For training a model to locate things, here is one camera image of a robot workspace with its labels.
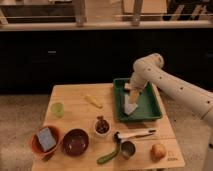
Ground yellow banana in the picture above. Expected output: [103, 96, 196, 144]
[85, 94, 103, 108]

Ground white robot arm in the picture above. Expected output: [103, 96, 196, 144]
[130, 53, 213, 128]

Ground purple bowl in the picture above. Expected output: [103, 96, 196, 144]
[61, 129, 89, 157]

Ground orange bowl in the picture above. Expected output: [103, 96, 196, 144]
[29, 125, 61, 157]

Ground brown wooden block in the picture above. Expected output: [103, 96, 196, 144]
[124, 83, 131, 91]

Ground grey wedge block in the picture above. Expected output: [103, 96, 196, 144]
[124, 94, 138, 115]

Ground green plastic tray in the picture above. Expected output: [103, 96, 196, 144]
[113, 78, 162, 123]

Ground white cup with contents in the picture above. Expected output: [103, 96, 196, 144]
[93, 116, 111, 137]

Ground small metal cup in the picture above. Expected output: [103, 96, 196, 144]
[121, 141, 136, 159]

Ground wooden table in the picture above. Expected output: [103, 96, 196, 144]
[32, 83, 185, 171]

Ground orange fruit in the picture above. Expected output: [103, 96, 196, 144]
[151, 143, 166, 160]

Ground green cucumber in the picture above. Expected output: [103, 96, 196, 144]
[97, 144, 120, 165]

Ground green plastic cup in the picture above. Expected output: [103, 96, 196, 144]
[50, 102, 64, 118]

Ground blue sponge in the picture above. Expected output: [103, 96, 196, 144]
[37, 127, 56, 152]

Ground white handled black spoon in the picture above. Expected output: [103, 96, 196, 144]
[115, 130, 156, 140]

